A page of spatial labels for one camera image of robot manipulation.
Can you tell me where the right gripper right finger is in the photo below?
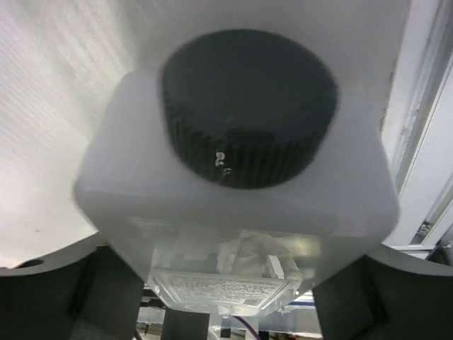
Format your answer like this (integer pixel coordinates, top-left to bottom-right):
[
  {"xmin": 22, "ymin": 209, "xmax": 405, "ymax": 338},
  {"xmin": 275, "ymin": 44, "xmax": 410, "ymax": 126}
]
[{"xmin": 313, "ymin": 246, "xmax": 452, "ymax": 339}]

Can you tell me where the aluminium rail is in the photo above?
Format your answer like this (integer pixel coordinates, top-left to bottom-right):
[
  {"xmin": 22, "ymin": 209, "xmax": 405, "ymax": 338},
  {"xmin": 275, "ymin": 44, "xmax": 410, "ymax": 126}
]
[{"xmin": 382, "ymin": 1, "xmax": 452, "ymax": 260}]

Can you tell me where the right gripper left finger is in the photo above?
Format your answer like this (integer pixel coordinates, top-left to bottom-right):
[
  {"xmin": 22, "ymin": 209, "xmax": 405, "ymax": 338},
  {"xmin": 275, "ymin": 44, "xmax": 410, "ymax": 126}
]
[{"xmin": 1, "ymin": 235, "xmax": 144, "ymax": 339}]

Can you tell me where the white bottle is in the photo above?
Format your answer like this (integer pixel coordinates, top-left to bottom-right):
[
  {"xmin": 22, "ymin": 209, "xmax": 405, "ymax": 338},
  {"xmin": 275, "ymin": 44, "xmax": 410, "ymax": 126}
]
[{"xmin": 72, "ymin": 28, "xmax": 401, "ymax": 318}]

